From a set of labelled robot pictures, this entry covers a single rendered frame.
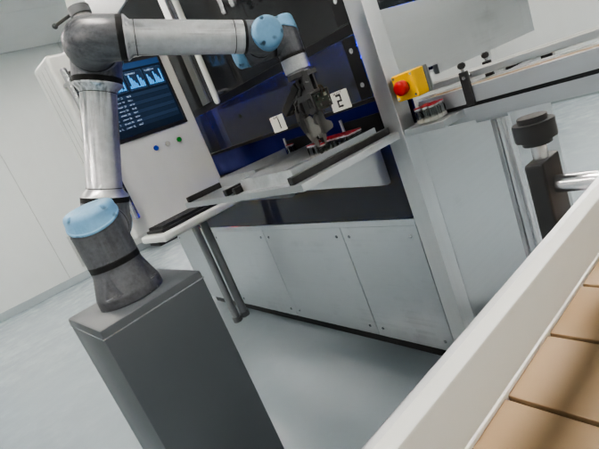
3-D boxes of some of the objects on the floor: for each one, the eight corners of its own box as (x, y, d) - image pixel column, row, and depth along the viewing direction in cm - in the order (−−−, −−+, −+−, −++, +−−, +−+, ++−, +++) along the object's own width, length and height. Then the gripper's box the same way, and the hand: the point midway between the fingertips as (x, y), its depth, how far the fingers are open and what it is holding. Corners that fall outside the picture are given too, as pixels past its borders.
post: (473, 363, 154) (243, -362, 103) (489, 367, 149) (257, -391, 98) (464, 374, 151) (221, -371, 99) (480, 379, 146) (233, -402, 94)
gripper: (296, 71, 114) (324, 147, 119) (323, 62, 120) (348, 135, 125) (278, 81, 121) (305, 152, 126) (304, 72, 127) (329, 141, 132)
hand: (319, 141), depth 128 cm, fingers closed, pressing on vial
